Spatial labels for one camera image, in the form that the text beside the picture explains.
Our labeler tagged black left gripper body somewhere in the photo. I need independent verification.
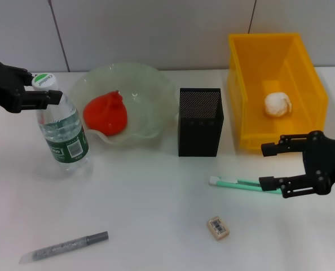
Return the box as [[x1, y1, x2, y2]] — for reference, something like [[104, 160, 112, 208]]
[[0, 59, 27, 113]]

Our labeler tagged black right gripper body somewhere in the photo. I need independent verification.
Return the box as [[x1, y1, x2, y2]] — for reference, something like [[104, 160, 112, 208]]
[[302, 130, 335, 196]]

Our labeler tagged mint green utility knife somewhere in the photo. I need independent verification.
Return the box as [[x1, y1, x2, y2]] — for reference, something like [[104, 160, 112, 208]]
[[209, 176, 283, 195]]

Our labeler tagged white paper ball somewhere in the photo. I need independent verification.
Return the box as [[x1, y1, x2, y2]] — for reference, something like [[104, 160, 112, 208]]
[[263, 91, 293, 118]]

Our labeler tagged clear green-labelled water bottle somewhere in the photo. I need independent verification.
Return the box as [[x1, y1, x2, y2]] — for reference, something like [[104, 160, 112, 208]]
[[31, 72, 94, 172]]

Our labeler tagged orange fruit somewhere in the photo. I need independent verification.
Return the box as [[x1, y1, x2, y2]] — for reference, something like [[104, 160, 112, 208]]
[[82, 90, 128, 137]]

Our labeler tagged beige eraser with barcode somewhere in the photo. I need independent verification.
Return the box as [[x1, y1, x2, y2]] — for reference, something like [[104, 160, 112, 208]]
[[206, 216, 231, 242]]

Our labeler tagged black mesh pen holder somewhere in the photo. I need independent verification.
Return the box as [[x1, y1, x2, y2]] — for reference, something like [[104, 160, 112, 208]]
[[178, 88, 225, 158]]

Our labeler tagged pale green wavy glass plate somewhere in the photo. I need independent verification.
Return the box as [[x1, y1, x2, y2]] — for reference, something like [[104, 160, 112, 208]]
[[71, 62, 177, 147]]

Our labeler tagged grey glitter pen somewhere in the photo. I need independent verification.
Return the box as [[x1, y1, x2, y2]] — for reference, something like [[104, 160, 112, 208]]
[[18, 231, 109, 265]]

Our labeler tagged yellow plastic bin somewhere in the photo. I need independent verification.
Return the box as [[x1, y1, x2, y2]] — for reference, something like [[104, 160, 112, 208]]
[[227, 32, 329, 150]]

